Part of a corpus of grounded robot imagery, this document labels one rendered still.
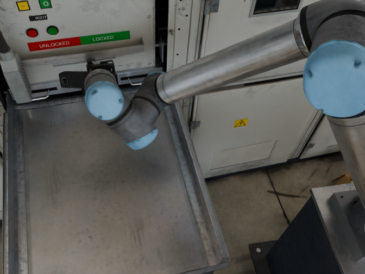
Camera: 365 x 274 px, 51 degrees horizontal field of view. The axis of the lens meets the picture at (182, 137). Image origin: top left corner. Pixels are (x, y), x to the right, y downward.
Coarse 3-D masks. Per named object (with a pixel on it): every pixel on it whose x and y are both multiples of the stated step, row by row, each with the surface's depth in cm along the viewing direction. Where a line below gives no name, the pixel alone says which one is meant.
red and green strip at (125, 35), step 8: (120, 32) 124; (128, 32) 125; (48, 40) 120; (56, 40) 121; (64, 40) 122; (72, 40) 122; (80, 40) 123; (88, 40) 124; (96, 40) 125; (104, 40) 126; (112, 40) 126; (32, 48) 121; (40, 48) 122; (48, 48) 123
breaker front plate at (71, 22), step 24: (0, 0) 105; (24, 0) 107; (72, 0) 111; (96, 0) 113; (120, 0) 115; (144, 0) 117; (0, 24) 112; (24, 24) 114; (48, 24) 116; (72, 24) 118; (96, 24) 120; (120, 24) 122; (144, 24) 125; (24, 48) 120; (72, 48) 125; (96, 48) 128; (144, 48) 133; (48, 72) 131
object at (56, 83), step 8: (160, 64) 142; (120, 72) 138; (128, 72) 139; (136, 72) 140; (144, 72) 141; (56, 80) 134; (120, 80) 141; (136, 80) 143; (8, 88) 131; (32, 88) 133; (40, 88) 134; (48, 88) 135; (56, 88) 136; (64, 88) 137; (72, 88) 138; (80, 88) 139; (32, 96) 136
